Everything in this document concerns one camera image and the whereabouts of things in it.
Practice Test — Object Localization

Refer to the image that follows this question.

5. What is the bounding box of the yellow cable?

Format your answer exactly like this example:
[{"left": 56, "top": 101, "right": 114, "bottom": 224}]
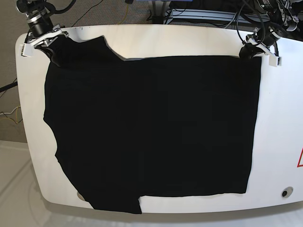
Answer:
[{"left": 118, "top": 3, "right": 130, "bottom": 24}]

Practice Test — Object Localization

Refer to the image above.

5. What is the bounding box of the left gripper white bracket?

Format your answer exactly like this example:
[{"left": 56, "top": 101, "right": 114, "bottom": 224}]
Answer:
[{"left": 239, "top": 27, "right": 279, "bottom": 60}]

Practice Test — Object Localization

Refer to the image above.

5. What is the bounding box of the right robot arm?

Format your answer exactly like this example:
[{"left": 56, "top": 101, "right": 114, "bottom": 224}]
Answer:
[{"left": 16, "top": 0, "right": 76, "bottom": 67}]

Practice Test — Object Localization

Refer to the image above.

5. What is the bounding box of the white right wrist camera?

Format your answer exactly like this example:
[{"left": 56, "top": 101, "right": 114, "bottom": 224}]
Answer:
[{"left": 19, "top": 44, "right": 34, "bottom": 57}]

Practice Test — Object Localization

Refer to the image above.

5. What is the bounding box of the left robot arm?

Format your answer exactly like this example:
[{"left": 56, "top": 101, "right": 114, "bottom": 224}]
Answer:
[{"left": 235, "top": 0, "right": 303, "bottom": 67}]

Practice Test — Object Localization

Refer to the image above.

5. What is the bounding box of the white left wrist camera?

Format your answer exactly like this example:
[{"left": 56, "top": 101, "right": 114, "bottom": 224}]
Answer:
[{"left": 269, "top": 56, "right": 282, "bottom": 67}]

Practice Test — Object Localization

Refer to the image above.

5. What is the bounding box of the white floor cable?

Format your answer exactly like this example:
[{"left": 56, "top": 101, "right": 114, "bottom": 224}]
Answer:
[{"left": 0, "top": 105, "right": 19, "bottom": 125}]

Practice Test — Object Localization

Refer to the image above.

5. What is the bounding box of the round table grommet hole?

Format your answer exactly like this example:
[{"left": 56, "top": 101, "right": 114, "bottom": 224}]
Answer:
[{"left": 281, "top": 187, "right": 294, "bottom": 198}]

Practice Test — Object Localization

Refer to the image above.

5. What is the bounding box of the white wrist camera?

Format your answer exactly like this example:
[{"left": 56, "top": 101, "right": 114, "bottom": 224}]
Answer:
[
  {"left": 269, "top": 56, "right": 282, "bottom": 67},
  {"left": 19, "top": 44, "right": 34, "bottom": 57}
]

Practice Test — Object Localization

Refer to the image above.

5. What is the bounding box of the black T-shirt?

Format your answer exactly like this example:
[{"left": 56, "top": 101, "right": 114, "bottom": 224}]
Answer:
[{"left": 44, "top": 37, "right": 262, "bottom": 214}]

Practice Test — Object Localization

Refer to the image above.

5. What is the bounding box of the aluminium frame rail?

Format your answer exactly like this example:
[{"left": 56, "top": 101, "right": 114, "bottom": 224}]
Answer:
[{"left": 162, "top": 7, "right": 270, "bottom": 28}]

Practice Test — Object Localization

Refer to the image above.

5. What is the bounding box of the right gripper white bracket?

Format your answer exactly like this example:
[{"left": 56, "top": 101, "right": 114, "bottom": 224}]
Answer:
[{"left": 26, "top": 24, "right": 71, "bottom": 66}]

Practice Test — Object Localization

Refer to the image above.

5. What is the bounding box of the red warning triangle sticker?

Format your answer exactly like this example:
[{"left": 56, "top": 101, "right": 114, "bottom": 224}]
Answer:
[{"left": 297, "top": 149, "right": 303, "bottom": 167}]

